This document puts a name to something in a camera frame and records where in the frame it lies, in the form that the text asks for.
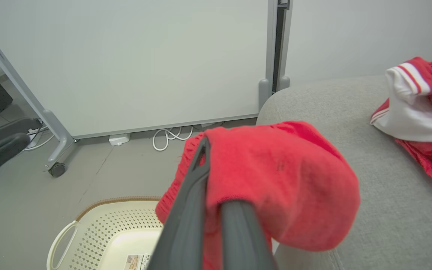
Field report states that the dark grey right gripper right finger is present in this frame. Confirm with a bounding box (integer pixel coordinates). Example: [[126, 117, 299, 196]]
[[220, 200, 278, 270]]

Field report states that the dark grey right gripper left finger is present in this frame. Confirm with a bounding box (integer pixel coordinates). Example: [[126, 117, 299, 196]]
[[147, 137, 211, 270]]

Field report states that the red fleece garment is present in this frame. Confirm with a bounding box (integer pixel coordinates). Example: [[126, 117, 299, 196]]
[[155, 121, 361, 270]]

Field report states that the paper sticker in basket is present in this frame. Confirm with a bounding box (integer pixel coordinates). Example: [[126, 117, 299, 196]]
[[124, 254, 153, 270]]

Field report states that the cream perforated laundry basket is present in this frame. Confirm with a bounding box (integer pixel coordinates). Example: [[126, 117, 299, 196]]
[[46, 196, 164, 270]]

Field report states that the black caster wheel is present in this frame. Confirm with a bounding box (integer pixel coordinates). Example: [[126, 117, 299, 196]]
[[48, 162, 67, 177]]

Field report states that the small white plastic box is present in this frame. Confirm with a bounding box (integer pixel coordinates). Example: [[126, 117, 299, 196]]
[[108, 133, 131, 146]]

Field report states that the grey fabric sofa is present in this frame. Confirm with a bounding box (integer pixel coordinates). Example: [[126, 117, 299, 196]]
[[255, 73, 432, 270]]

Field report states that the wide white partition panel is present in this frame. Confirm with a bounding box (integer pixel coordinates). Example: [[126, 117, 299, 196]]
[[0, 0, 279, 177]]

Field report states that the thin black floor cable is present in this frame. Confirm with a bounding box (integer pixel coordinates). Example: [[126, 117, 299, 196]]
[[32, 119, 48, 140]]

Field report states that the long white floor cable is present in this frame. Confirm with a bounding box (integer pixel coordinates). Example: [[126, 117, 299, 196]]
[[24, 127, 56, 151]]

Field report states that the coiled white floor cable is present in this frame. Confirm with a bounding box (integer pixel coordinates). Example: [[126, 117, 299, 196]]
[[152, 126, 194, 152]]

